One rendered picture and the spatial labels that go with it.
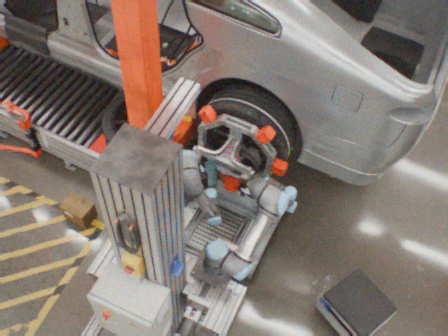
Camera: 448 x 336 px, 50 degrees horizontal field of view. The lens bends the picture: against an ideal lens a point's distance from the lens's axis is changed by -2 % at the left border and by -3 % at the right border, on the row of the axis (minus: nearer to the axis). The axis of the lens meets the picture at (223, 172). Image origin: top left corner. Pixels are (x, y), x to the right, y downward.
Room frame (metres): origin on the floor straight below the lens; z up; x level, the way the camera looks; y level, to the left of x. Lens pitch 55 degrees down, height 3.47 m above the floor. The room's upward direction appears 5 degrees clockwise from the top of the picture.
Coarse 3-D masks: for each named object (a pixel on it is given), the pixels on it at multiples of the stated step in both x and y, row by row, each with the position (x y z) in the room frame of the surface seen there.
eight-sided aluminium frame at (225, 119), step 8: (216, 120) 2.07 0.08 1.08; (224, 120) 2.04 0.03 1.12; (232, 120) 2.06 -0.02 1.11; (240, 120) 2.05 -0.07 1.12; (200, 128) 2.10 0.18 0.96; (208, 128) 2.08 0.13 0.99; (232, 128) 2.01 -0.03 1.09; (240, 128) 1.99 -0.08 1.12; (248, 128) 2.02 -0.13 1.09; (256, 128) 2.00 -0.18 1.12; (200, 136) 2.10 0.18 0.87; (200, 144) 2.10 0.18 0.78; (208, 144) 2.14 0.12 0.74; (264, 144) 1.94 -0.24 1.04; (264, 152) 1.92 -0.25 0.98; (272, 152) 1.93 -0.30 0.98; (272, 160) 1.90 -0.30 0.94; (240, 176) 1.98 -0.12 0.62; (256, 176) 1.93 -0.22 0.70; (264, 176) 1.91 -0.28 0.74
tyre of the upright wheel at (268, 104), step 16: (224, 96) 2.24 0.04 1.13; (240, 96) 2.21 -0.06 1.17; (256, 96) 2.22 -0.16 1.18; (224, 112) 2.13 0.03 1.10; (240, 112) 2.09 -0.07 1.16; (256, 112) 2.09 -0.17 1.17; (272, 112) 2.13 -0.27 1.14; (288, 112) 2.19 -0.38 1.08; (272, 128) 2.02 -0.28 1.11; (288, 128) 2.11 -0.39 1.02; (272, 144) 1.99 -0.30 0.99
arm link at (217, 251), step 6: (216, 240) 1.24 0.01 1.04; (210, 246) 1.20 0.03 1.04; (216, 246) 1.21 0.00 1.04; (222, 246) 1.21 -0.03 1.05; (210, 252) 1.17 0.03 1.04; (216, 252) 1.17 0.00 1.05; (222, 252) 1.17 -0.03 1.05; (228, 252) 1.18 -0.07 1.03; (210, 258) 1.14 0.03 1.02; (216, 258) 1.14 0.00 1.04; (222, 258) 1.14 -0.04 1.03; (210, 264) 1.14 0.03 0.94; (216, 264) 1.13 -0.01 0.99; (222, 264) 1.12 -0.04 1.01
